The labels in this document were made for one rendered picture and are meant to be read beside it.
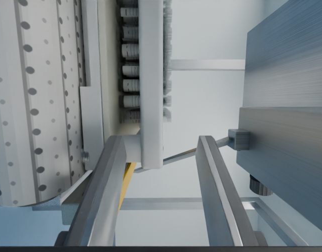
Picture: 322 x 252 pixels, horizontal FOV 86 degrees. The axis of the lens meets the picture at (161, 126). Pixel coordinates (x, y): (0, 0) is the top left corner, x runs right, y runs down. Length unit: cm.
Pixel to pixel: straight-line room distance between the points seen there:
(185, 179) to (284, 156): 340
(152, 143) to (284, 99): 48
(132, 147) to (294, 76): 48
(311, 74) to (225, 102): 310
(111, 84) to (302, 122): 19
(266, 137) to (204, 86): 325
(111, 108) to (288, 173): 20
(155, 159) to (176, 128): 321
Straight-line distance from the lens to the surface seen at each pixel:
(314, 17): 56
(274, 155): 26
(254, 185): 31
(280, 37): 64
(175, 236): 416
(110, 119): 16
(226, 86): 363
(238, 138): 29
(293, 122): 23
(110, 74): 16
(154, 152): 15
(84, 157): 17
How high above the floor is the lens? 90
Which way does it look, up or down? 1 degrees up
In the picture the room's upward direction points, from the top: 90 degrees clockwise
